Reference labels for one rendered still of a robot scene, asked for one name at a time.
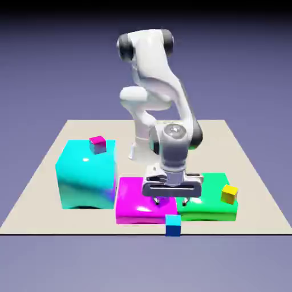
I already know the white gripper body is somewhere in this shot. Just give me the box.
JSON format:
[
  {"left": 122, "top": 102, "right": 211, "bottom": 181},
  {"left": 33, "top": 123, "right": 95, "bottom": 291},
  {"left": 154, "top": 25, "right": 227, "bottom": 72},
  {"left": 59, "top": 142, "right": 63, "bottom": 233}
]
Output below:
[{"left": 141, "top": 181, "right": 202, "bottom": 198}]

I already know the small blue cube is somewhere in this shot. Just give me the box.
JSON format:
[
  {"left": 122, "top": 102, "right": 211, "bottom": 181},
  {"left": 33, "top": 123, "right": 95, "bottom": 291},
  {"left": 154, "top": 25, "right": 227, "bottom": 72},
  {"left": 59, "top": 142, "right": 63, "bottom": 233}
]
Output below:
[{"left": 165, "top": 214, "right": 183, "bottom": 237}]

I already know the small yellow cube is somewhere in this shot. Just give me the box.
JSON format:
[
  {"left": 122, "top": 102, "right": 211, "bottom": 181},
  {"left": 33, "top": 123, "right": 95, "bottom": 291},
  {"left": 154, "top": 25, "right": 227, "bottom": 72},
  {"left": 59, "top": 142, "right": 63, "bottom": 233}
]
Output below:
[{"left": 220, "top": 184, "right": 239, "bottom": 205}]

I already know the small magenta cube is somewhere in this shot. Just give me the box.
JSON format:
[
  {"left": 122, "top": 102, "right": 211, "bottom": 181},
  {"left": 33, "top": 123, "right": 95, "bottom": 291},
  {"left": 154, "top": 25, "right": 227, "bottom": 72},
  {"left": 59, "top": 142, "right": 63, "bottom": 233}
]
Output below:
[{"left": 88, "top": 136, "right": 107, "bottom": 155}]

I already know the large magenta box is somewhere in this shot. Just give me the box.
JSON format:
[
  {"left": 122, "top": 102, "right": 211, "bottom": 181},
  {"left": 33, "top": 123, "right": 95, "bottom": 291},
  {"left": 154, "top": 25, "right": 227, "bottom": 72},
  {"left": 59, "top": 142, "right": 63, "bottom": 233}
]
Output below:
[{"left": 115, "top": 177, "right": 179, "bottom": 225}]

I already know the large green box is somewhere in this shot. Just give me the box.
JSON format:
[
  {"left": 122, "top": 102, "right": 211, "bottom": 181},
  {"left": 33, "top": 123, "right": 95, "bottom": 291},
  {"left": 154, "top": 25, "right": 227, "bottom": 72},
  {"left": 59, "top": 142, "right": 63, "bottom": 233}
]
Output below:
[{"left": 175, "top": 172, "right": 240, "bottom": 222}]

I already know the large cyan box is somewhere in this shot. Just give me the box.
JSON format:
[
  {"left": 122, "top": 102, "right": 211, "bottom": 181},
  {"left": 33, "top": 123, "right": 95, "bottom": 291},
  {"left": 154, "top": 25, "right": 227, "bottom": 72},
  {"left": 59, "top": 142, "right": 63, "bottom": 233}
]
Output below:
[{"left": 55, "top": 139, "right": 118, "bottom": 210}]

